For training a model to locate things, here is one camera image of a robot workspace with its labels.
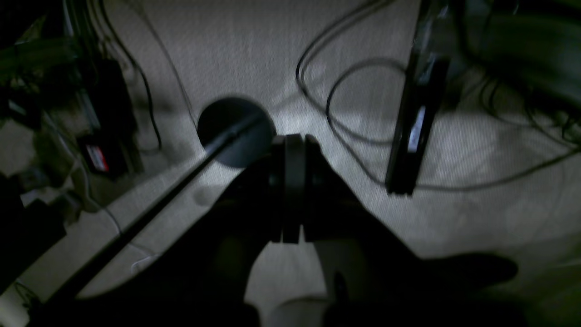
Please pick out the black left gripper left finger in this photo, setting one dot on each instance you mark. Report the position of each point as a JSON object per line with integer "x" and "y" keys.
{"x": 201, "y": 279}

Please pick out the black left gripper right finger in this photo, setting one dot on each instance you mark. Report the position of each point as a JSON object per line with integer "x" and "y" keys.
{"x": 373, "y": 276}

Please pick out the black round stand base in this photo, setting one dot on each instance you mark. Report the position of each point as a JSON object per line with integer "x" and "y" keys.
{"x": 253, "y": 144}

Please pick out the black stand pole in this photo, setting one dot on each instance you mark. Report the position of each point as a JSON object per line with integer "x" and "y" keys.
{"x": 86, "y": 274}

